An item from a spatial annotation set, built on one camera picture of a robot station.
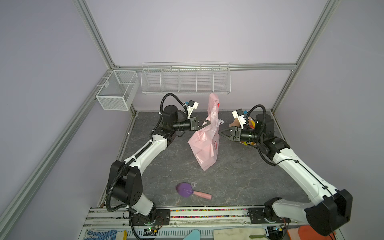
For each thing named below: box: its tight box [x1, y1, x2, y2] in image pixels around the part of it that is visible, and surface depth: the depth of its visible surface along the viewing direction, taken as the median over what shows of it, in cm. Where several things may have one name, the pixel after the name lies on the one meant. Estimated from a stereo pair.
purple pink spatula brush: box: [176, 182, 212, 200], surface depth 82 cm
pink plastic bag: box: [187, 92, 224, 171], surface depth 72 cm
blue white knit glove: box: [83, 229, 118, 240], surface depth 70 cm
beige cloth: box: [213, 227, 269, 240], surface depth 70 cm
